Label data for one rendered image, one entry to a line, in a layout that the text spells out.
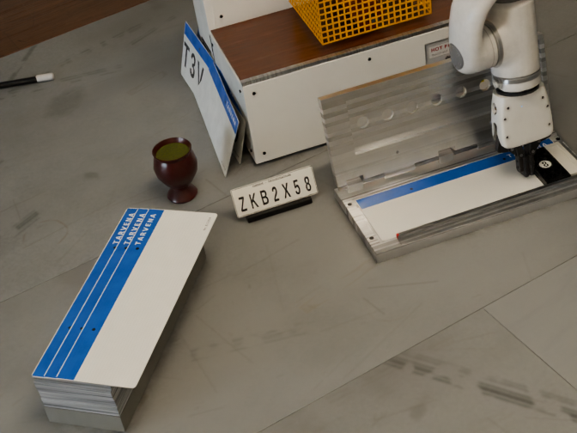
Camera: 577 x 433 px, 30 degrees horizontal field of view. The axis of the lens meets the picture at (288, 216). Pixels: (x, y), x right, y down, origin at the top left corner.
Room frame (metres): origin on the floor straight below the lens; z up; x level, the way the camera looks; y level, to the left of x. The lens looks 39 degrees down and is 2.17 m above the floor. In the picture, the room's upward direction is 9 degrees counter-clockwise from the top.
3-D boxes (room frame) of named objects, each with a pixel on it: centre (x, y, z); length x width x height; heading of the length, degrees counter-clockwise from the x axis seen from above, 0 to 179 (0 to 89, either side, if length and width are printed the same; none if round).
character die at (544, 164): (1.54, -0.48, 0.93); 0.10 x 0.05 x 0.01; 13
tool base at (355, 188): (1.53, -0.33, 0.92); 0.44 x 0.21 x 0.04; 103
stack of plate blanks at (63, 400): (1.31, 0.29, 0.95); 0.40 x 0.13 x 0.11; 159
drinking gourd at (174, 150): (1.67, 0.20, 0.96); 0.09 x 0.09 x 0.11
